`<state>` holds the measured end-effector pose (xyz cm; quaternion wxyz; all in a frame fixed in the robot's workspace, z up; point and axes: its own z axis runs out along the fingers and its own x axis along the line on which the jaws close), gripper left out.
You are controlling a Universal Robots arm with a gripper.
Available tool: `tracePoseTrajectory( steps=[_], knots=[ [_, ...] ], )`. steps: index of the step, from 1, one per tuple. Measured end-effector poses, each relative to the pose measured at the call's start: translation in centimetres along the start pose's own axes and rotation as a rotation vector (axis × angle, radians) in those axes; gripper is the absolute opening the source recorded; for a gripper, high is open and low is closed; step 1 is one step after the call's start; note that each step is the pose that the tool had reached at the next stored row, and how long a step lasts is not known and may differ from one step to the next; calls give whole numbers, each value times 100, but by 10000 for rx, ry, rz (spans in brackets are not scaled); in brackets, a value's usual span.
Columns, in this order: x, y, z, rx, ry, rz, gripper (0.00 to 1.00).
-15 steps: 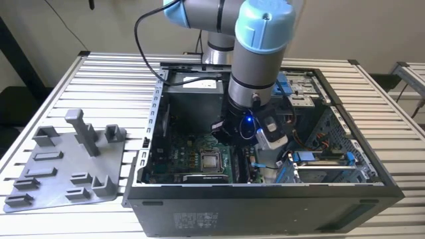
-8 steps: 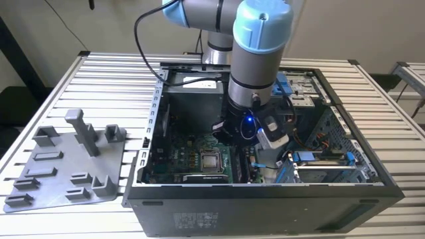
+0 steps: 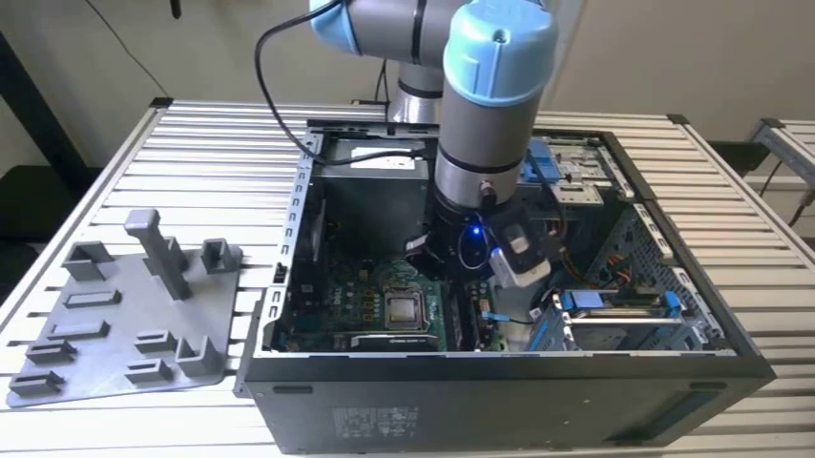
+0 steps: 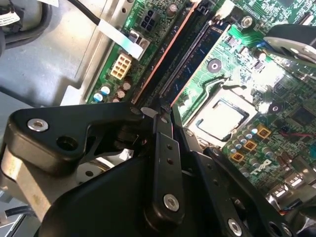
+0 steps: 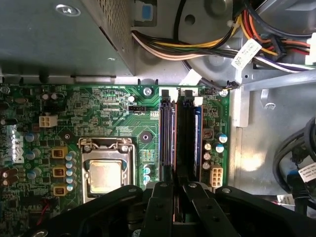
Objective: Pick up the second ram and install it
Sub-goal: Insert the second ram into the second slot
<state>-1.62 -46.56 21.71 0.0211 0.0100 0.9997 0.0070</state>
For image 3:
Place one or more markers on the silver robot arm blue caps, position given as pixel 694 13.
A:
pixel 490 119

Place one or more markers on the grey power supply unit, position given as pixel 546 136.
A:
pixel 373 210

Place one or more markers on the silver CPU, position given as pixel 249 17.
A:
pixel 405 310

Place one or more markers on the green motherboard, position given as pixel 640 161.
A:
pixel 357 296

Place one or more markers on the black graphics card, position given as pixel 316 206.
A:
pixel 389 342

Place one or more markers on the blue disk carrier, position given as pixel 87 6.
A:
pixel 545 164

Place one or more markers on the grey metal drive cage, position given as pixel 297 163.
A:
pixel 577 191

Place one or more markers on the large blue plastic clip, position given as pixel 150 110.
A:
pixel 582 300

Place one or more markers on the metal disk bay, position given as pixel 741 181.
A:
pixel 618 322

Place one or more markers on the black PC case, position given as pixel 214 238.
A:
pixel 478 410

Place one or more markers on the small blue plastic clip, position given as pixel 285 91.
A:
pixel 672 305

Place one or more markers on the grey plastic parts rack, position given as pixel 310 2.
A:
pixel 127 305

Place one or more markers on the slatted metal side table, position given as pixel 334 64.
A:
pixel 784 138

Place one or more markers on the black hanging rod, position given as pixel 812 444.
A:
pixel 175 8

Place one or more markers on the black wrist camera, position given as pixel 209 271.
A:
pixel 532 224

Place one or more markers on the black metal frame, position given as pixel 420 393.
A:
pixel 38 110

